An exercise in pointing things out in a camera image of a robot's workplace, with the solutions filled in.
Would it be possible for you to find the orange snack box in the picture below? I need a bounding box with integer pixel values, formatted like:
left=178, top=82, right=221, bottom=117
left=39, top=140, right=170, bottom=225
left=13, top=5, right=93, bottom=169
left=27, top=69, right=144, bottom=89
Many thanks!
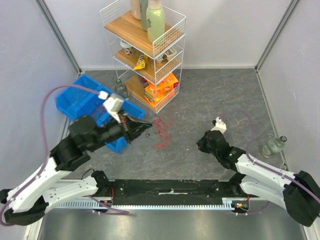
left=144, top=72, right=179, bottom=107

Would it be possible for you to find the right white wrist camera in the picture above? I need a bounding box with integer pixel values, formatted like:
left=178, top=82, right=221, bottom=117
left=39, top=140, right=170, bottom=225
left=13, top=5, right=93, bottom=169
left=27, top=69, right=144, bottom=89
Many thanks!
left=211, top=116, right=227, bottom=134

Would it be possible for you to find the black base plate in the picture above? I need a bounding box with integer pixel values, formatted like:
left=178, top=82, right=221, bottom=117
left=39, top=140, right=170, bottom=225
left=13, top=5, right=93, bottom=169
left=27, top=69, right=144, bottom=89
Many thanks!
left=109, top=179, right=248, bottom=206

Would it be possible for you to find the green bottle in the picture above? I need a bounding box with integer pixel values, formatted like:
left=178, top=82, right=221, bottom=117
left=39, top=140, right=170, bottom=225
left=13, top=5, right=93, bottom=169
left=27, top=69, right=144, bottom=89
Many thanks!
left=146, top=0, right=165, bottom=43

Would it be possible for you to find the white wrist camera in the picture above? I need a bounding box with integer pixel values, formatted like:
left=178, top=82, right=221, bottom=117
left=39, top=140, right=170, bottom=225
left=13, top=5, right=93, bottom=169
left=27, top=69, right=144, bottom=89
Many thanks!
left=211, top=116, right=227, bottom=134
left=98, top=91, right=124, bottom=124

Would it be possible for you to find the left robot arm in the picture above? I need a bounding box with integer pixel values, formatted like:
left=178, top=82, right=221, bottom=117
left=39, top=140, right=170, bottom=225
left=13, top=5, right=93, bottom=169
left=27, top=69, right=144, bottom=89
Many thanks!
left=0, top=114, right=153, bottom=227

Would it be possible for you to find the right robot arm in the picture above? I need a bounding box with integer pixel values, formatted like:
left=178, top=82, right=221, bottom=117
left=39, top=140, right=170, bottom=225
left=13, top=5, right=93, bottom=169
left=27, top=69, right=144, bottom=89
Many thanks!
left=196, top=130, right=320, bottom=227

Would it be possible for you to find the dark red cable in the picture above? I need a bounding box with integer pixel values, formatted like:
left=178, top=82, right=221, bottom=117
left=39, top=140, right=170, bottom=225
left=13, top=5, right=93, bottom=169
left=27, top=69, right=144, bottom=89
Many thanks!
left=91, top=106, right=111, bottom=123

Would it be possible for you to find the slotted cable duct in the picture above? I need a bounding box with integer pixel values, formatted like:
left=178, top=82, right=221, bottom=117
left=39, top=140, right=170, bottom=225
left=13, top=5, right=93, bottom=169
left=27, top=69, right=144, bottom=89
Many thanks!
left=56, top=199, right=235, bottom=211

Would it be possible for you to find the right glass bottle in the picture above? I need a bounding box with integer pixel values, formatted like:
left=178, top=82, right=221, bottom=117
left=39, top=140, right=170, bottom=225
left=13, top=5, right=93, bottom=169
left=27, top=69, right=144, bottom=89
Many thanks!
left=261, top=135, right=288, bottom=158

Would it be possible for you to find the white cup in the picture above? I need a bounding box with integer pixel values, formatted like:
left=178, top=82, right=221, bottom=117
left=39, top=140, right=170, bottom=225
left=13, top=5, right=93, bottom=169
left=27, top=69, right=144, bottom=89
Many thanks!
left=120, top=40, right=135, bottom=56

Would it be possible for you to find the beige bottle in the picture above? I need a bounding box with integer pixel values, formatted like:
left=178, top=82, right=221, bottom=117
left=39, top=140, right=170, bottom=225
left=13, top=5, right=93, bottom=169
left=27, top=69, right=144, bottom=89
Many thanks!
left=130, top=0, right=141, bottom=20

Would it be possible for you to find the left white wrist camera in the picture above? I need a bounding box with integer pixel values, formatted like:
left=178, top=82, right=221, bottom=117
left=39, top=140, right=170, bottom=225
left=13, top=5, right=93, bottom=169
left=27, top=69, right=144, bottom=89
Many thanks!
left=98, top=91, right=124, bottom=124

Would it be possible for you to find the blue plastic bin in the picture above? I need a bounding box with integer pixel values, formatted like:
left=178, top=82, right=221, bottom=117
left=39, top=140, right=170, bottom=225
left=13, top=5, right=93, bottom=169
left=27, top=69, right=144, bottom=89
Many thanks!
left=56, top=74, right=146, bottom=154

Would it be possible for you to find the yellow snack bag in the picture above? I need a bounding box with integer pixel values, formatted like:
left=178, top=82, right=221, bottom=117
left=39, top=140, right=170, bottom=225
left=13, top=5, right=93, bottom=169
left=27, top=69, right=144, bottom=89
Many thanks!
left=133, top=53, right=149, bottom=71

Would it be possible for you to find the grey-green bottle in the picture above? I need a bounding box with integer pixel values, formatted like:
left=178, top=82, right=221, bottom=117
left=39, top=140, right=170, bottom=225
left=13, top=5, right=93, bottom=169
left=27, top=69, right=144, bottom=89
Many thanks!
left=139, top=0, right=149, bottom=31

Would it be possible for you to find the white wire shelf rack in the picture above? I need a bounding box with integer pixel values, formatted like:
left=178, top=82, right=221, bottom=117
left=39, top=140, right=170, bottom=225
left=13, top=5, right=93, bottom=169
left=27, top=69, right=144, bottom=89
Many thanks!
left=100, top=0, right=187, bottom=113

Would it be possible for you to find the left glass bottle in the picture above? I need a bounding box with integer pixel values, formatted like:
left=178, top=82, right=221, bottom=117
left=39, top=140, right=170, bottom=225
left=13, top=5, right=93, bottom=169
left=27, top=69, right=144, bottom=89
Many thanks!
left=115, top=78, right=129, bottom=100

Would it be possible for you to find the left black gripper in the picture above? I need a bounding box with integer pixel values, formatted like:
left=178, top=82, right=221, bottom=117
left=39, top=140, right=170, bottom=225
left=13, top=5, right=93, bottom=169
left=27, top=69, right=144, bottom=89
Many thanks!
left=88, top=107, right=154, bottom=152

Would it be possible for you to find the glass bottle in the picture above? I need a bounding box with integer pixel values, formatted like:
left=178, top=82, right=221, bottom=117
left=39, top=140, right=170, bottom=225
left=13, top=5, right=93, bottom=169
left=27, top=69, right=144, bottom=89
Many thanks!
left=115, top=78, right=129, bottom=100
left=261, top=135, right=288, bottom=158

